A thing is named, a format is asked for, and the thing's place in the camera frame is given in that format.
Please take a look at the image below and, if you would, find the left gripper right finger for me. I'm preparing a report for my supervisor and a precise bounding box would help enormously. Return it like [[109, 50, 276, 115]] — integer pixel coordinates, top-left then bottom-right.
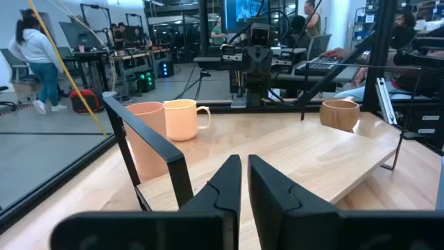
[[248, 154, 444, 250]]

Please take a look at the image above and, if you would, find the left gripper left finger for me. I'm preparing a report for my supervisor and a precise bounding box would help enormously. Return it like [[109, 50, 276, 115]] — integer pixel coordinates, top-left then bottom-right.
[[50, 154, 243, 250]]

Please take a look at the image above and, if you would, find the tall peach tumbler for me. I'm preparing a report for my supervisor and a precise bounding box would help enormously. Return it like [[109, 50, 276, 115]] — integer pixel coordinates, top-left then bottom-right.
[[124, 101, 169, 180]]

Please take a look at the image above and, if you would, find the peach mug with handle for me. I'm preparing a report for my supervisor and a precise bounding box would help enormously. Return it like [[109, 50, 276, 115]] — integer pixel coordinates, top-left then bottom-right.
[[163, 99, 212, 142]]

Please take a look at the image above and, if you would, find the wooden bowl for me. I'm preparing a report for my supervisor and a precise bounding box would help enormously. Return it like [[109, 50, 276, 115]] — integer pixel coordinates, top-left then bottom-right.
[[318, 99, 361, 133]]

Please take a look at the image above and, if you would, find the wooden shelf with black legs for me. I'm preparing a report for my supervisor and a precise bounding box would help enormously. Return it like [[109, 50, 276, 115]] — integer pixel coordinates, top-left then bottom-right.
[[103, 95, 407, 213]]

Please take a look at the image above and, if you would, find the person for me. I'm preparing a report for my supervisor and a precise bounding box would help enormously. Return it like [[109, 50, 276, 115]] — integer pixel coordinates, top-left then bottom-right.
[[321, 12, 419, 101], [8, 15, 69, 115], [110, 22, 126, 50], [304, 0, 323, 38], [210, 17, 227, 47]]

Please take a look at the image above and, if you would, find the black laptop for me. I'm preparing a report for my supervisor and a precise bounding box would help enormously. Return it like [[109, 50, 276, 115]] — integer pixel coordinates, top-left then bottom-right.
[[293, 56, 361, 83]]

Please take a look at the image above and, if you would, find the computer with blue lights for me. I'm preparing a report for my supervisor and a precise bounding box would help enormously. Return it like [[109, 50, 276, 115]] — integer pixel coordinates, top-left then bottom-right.
[[158, 60, 175, 78]]

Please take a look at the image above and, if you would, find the computer with green lights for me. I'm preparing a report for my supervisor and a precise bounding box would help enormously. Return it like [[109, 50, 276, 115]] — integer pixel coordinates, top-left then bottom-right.
[[135, 69, 156, 93]]

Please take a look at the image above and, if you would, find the black work desk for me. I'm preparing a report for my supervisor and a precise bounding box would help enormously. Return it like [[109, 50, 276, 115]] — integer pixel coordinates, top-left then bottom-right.
[[71, 48, 171, 99]]

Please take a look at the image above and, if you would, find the red and black box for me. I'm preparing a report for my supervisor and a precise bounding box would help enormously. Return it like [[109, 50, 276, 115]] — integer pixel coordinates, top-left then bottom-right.
[[69, 89, 102, 114]]

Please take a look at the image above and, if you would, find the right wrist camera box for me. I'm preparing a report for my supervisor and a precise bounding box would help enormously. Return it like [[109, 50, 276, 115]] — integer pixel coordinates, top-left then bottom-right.
[[250, 23, 271, 46]]

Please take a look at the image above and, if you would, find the blue wall screen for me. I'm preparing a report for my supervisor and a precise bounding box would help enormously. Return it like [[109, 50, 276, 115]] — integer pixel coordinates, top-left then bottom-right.
[[225, 0, 268, 29]]

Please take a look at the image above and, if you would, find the silver frame bracket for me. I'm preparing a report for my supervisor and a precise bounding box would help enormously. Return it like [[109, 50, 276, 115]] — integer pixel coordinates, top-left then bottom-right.
[[376, 77, 398, 126]]

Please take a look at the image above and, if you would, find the yellow cable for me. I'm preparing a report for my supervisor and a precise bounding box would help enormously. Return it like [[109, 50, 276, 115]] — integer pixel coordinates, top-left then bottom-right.
[[27, 0, 109, 138]]

